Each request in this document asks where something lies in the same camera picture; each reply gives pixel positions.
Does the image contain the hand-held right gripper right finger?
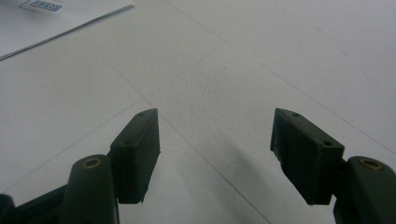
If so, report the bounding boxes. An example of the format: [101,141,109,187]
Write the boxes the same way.
[269,107,347,206]

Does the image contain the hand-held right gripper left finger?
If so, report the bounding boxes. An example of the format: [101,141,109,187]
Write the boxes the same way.
[108,107,162,205]

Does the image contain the white paper sheet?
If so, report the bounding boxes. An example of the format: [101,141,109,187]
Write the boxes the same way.
[0,0,136,62]

